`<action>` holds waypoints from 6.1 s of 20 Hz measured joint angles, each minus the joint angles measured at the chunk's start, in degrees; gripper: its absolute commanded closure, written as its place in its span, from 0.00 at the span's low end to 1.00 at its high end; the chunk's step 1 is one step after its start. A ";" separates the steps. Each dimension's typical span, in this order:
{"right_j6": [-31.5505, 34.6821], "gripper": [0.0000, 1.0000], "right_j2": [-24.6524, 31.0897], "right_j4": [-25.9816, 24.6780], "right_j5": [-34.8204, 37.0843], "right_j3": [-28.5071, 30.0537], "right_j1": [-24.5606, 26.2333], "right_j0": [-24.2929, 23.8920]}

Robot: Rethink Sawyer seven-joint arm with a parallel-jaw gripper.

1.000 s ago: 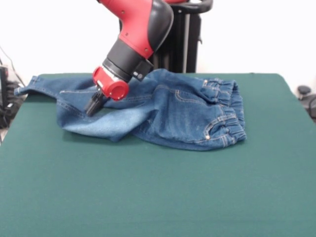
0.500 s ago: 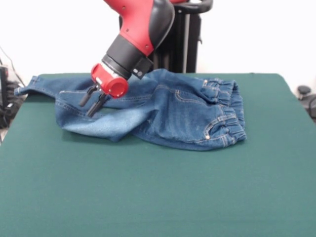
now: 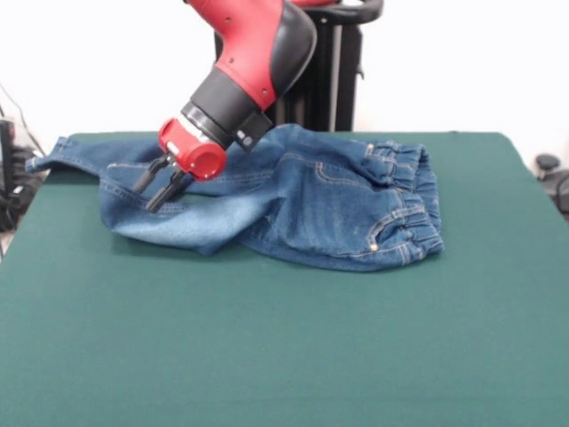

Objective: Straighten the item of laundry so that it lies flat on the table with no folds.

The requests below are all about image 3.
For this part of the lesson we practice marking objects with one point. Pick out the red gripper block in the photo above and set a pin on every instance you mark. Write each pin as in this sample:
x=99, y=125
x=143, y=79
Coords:
x=191, y=149

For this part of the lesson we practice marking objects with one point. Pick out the blue denim jeans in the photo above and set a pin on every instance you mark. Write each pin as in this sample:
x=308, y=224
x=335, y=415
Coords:
x=311, y=204

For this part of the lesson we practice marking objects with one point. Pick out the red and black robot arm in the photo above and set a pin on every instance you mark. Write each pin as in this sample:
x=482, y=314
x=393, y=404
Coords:
x=253, y=66

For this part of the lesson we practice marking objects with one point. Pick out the black electronics box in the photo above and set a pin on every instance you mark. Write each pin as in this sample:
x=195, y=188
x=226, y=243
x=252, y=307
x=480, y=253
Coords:
x=6, y=151

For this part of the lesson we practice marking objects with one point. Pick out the dark green table cloth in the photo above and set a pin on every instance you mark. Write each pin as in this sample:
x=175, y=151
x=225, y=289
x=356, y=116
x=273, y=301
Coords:
x=266, y=356

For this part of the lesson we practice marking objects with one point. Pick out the black chair base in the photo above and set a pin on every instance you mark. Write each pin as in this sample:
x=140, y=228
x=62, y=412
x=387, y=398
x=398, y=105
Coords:
x=553, y=175

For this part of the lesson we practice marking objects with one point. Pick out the black robot pedestal stand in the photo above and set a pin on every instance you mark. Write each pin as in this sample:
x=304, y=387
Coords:
x=333, y=66

